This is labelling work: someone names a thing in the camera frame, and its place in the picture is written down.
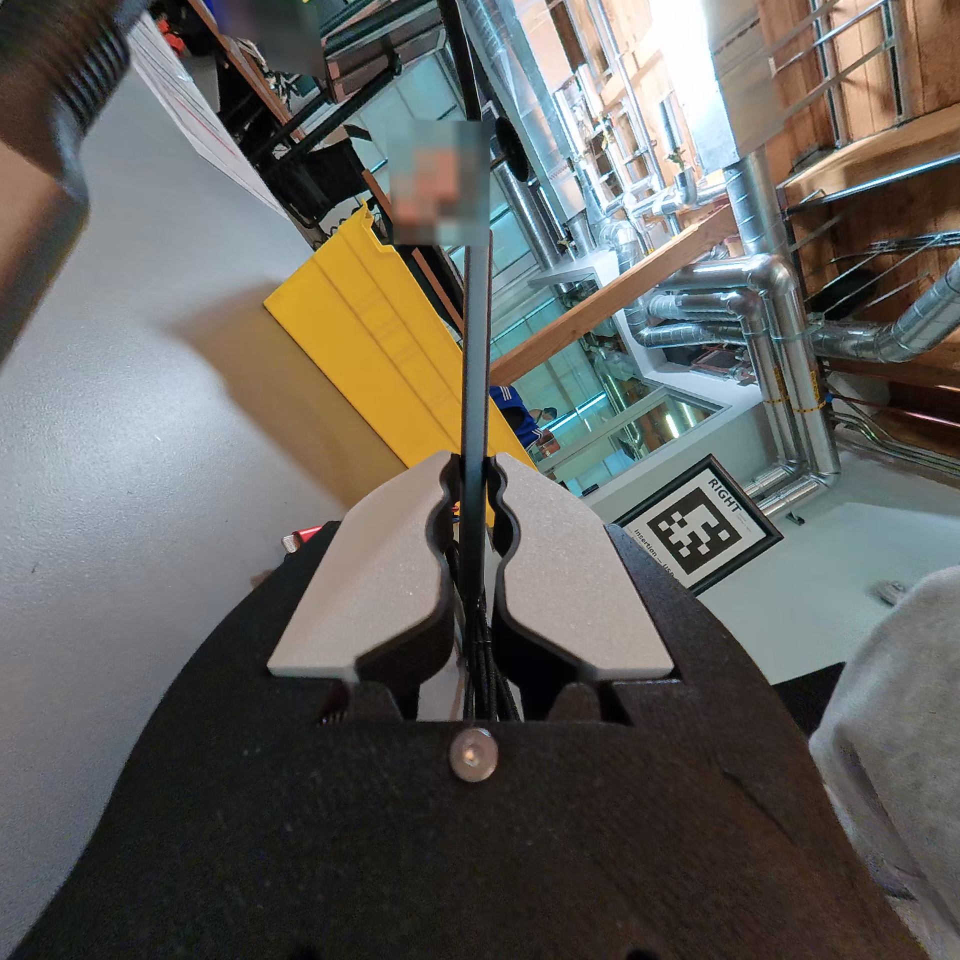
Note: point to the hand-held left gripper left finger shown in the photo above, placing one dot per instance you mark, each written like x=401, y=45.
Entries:
x=375, y=585

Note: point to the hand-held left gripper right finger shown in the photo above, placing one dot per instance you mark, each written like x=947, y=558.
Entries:
x=577, y=592

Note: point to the thin dark strip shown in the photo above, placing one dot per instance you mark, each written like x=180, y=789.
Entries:
x=475, y=375

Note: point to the grey desk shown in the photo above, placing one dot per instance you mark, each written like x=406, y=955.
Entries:
x=150, y=450

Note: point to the framed marker sign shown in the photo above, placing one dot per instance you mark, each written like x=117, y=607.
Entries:
x=697, y=525

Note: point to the yellow plastic bin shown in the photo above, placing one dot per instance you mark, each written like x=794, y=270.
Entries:
x=360, y=315

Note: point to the wooden beam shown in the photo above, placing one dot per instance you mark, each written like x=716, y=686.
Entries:
x=600, y=315

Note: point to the small grey object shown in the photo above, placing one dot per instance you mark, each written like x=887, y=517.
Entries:
x=892, y=592

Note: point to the silver ventilation ducts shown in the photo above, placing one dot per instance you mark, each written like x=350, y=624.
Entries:
x=780, y=337

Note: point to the person's knit clothing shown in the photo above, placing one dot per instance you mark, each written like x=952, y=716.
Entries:
x=900, y=750

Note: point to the black chair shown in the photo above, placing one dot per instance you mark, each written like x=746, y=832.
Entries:
x=315, y=180

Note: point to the white paper sheet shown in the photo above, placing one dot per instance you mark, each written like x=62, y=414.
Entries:
x=195, y=127

